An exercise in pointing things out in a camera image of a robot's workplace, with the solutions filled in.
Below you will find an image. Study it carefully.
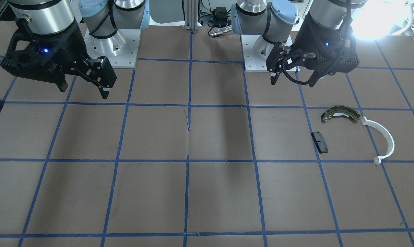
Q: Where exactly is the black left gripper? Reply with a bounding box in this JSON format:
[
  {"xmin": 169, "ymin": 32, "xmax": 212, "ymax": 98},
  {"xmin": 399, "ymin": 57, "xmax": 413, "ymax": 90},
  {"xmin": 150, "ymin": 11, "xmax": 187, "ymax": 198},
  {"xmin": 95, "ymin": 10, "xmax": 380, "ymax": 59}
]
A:
[{"xmin": 266, "ymin": 14, "xmax": 359, "ymax": 85}]

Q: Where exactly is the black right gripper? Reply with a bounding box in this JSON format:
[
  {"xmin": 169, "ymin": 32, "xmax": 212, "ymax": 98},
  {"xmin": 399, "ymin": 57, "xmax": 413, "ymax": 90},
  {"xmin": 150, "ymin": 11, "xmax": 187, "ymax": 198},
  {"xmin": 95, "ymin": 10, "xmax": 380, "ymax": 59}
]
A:
[{"xmin": 0, "ymin": 17, "xmax": 117, "ymax": 99}]

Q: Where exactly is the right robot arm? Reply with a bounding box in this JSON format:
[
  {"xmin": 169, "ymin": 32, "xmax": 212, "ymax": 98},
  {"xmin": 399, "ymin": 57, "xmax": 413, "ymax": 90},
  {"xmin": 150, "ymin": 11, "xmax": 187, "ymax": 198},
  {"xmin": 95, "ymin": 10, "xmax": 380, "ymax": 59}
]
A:
[{"xmin": 0, "ymin": 0, "xmax": 151, "ymax": 99}]

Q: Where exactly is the olive metal brake shoe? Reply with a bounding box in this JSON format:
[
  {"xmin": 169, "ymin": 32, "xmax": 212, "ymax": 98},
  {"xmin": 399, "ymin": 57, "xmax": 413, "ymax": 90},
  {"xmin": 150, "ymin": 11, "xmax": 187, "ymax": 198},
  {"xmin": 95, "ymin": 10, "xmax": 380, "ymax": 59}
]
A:
[{"xmin": 321, "ymin": 105, "xmax": 362, "ymax": 122}]

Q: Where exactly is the black brake pad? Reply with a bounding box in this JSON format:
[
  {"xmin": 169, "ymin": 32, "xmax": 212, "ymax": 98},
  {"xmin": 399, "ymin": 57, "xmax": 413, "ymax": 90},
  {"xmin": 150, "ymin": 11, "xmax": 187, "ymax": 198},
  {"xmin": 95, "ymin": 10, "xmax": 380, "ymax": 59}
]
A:
[{"xmin": 311, "ymin": 131, "xmax": 329, "ymax": 154}]

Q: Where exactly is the silver cylindrical connector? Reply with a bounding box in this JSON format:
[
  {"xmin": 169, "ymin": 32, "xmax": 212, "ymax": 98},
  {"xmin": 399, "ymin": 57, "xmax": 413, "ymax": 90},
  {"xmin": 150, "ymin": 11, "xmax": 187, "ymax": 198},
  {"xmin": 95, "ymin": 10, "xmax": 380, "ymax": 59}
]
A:
[{"xmin": 208, "ymin": 25, "xmax": 233, "ymax": 38}]

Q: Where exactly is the black power adapter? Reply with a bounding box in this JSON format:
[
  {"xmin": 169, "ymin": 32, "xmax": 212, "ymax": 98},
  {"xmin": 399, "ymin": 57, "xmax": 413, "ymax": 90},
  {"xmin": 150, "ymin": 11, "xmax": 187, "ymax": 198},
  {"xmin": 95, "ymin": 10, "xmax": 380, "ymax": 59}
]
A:
[{"xmin": 212, "ymin": 7, "xmax": 229, "ymax": 28}]

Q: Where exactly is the white curved plastic part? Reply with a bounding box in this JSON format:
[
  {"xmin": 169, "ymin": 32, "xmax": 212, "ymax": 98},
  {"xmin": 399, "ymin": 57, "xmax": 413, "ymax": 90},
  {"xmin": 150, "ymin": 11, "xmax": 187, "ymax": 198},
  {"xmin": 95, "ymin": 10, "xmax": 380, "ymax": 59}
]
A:
[{"xmin": 359, "ymin": 116, "xmax": 395, "ymax": 165}]

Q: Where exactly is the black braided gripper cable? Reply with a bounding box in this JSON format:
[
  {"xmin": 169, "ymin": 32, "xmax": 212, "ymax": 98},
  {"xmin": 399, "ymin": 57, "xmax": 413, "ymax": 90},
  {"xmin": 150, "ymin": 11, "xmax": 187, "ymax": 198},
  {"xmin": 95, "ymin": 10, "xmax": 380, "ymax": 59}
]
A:
[{"xmin": 279, "ymin": 0, "xmax": 353, "ymax": 85}]

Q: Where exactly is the aluminium frame post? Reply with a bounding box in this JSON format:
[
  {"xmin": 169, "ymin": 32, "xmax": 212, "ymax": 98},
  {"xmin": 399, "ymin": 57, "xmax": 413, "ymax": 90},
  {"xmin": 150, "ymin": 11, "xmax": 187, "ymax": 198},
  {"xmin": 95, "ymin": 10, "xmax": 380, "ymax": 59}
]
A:
[{"xmin": 182, "ymin": 0, "xmax": 200, "ymax": 33}]

